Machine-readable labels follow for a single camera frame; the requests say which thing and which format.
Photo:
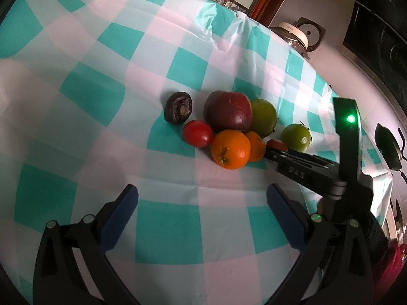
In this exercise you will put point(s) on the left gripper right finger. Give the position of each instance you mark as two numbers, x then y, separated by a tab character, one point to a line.
333	266

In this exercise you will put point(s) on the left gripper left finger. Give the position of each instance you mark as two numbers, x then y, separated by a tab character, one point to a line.
57	278

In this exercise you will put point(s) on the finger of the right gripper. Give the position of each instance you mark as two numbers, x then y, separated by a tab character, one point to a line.
274	154

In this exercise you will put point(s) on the red tomato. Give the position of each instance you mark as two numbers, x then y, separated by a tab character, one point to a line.
198	133
275	145

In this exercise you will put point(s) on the green apple with stem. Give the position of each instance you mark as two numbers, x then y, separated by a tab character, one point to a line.
296	137

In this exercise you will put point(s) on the small orange mandarin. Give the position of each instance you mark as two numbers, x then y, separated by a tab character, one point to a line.
257	146

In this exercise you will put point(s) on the large orange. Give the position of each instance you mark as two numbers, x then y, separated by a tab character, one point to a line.
230	149

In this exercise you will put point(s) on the dark red apple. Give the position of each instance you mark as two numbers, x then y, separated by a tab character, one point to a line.
228	110

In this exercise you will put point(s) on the dark wrinkled fruit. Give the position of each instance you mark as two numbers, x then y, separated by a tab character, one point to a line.
178	108

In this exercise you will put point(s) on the person right gloved hand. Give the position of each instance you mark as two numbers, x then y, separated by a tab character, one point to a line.
381	258

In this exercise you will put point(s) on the black wok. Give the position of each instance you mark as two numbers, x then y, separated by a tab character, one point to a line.
389	148

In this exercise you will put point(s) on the steel pot with white lid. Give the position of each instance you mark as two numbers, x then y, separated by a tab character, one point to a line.
293	36

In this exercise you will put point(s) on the teal pink checkered tablecloth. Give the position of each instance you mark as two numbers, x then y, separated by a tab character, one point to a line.
83	87

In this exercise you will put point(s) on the round wall gauge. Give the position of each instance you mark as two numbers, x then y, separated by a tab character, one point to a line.
314	32

